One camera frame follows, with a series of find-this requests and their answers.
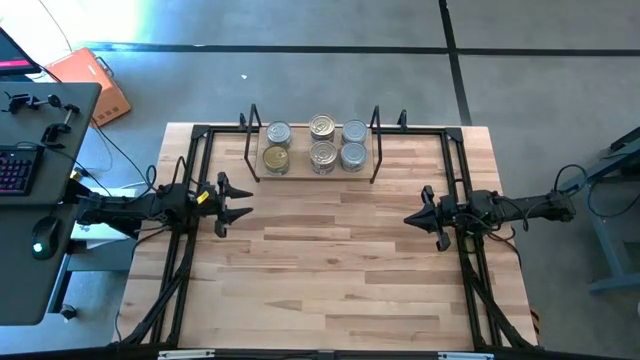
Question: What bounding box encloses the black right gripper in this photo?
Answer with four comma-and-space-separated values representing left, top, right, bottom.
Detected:
403, 184, 470, 253

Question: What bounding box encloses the tuna can with green label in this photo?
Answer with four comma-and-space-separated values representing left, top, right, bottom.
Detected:
340, 142, 370, 174
265, 120, 294, 149

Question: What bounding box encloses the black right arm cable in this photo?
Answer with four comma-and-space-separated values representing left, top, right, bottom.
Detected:
519, 163, 590, 232

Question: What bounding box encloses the black desk clamp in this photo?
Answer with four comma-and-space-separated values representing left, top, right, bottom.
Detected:
39, 103, 81, 150
2, 92, 64, 115

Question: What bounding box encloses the silver tuna can ringed lid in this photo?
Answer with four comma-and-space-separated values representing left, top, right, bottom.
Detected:
309, 140, 339, 177

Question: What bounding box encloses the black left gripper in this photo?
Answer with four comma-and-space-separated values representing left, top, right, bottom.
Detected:
197, 170, 255, 239

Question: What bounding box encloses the black computer monitor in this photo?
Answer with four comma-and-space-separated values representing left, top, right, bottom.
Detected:
0, 25, 42, 77

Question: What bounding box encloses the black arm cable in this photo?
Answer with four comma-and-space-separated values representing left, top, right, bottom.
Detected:
519, 163, 590, 232
143, 155, 192, 202

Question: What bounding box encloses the silver metal bar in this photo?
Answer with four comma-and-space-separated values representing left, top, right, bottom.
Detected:
437, 351, 496, 360
157, 348, 217, 360

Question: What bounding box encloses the black computer mouse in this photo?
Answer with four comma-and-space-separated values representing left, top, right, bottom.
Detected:
31, 215, 62, 262

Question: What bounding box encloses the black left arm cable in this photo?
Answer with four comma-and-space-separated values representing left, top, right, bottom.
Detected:
143, 155, 192, 202

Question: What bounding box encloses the orange box with handle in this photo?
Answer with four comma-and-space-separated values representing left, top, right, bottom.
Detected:
43, 46, 133, 128

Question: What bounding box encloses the black keyboard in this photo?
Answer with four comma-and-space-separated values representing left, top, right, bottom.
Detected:
0, 144, 42, 197

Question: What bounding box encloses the black desk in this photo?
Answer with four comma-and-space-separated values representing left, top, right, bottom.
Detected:
0, 81, 144, 327

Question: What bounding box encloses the white box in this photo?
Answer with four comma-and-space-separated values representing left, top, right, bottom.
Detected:
69, 185, 151, 251

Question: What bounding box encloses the grey metal table frame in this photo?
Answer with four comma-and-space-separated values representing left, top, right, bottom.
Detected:
551, 125, 640, 295

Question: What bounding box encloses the black aluminium table frame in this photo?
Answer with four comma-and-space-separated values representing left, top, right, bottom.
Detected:
117, 122, 539, 351

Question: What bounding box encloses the wooden shelf with black legs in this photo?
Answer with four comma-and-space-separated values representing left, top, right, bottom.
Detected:
238, 102, 409, 187

